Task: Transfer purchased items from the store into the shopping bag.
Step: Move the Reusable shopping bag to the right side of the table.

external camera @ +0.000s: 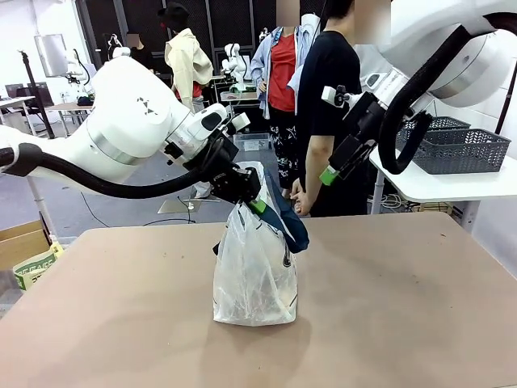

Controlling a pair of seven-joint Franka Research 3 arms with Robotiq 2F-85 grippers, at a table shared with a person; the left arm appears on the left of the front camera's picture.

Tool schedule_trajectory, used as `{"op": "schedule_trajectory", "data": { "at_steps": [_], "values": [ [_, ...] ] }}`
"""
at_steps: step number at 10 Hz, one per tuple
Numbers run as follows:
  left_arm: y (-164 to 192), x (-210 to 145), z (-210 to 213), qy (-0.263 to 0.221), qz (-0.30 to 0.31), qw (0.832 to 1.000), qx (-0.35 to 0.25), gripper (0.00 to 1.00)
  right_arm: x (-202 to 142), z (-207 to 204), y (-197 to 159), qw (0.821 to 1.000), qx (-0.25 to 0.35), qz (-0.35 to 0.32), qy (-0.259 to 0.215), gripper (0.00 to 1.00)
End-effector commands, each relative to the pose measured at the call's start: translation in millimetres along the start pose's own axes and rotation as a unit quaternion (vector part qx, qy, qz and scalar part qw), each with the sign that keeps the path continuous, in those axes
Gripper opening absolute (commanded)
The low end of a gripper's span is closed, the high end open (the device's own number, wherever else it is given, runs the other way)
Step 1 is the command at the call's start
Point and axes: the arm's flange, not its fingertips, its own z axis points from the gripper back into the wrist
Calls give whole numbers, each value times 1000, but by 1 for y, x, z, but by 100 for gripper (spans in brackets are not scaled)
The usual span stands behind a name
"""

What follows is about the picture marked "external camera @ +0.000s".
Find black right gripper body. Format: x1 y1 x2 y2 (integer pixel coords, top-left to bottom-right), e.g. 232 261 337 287
328 133 376 179

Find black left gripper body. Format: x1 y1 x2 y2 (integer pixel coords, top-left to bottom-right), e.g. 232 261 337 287
209 160 264 206

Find translucent shopping bag navy handles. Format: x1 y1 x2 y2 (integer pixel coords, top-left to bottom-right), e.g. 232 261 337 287
212 160 311 327

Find person's right forearm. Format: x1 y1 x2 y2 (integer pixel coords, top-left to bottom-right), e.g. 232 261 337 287
305 135 326 193

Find person's right hand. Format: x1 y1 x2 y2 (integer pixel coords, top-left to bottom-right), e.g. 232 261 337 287
296 188 315 214

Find person's left hand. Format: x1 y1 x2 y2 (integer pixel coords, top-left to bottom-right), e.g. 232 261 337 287
290 177 305 205

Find clear plastic storage box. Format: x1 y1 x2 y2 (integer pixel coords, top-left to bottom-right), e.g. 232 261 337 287
233 132 271 153

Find person in black T-shirt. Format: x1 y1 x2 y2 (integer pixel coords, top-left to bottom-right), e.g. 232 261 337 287
287 0 391 218

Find grey background table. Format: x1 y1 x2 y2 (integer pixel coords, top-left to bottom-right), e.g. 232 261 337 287
220 91 260 122

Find white side table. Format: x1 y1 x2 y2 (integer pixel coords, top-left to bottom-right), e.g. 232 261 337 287
368 143 517 234

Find woman in red top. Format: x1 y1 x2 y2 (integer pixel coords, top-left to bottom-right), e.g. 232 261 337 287
249 23 308 191

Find mannequin with cream jacket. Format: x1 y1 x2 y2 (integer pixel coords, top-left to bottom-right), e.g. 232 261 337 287
156 2 215 200

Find black slanted pole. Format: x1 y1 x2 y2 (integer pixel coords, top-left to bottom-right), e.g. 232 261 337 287
494 60 517 134

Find background person in black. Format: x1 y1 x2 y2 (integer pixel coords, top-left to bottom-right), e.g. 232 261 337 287
124 32 154 70

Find wood-top background table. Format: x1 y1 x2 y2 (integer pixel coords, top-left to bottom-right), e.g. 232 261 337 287
46 100 96 137

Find green and white sack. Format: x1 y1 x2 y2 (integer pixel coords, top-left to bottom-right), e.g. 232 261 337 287
11 242 65 292

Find black tripod stand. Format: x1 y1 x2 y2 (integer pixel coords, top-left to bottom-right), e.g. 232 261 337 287
18 49 56 140

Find brown cardboard box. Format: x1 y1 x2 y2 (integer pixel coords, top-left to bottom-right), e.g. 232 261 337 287
0 220 53 272

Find white board panel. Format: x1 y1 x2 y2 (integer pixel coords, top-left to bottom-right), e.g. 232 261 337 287
33 33 69 78

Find white background desk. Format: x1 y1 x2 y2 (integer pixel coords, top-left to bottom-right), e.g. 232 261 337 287
0 95 37 138

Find black right arm cable sleeve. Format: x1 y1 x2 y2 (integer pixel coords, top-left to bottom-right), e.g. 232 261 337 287
378 11 517 175

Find black arm cable sleeve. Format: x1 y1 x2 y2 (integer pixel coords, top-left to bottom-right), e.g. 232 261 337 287
378 11 517 175
0 137 235 202

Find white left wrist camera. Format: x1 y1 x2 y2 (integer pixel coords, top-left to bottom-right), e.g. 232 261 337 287
225 112 252 133

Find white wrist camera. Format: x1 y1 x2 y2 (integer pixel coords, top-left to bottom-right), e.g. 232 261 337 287
321 85 349 108
225 112 252 133

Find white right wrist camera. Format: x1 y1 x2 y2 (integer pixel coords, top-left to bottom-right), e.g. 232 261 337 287
321 85 349 108

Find mannequin floor base plate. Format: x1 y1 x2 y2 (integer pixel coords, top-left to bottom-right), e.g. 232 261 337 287
157 197 203 214

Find black left arm cable sleeve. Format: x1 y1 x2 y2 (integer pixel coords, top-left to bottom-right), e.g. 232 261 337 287
0 137 235 202

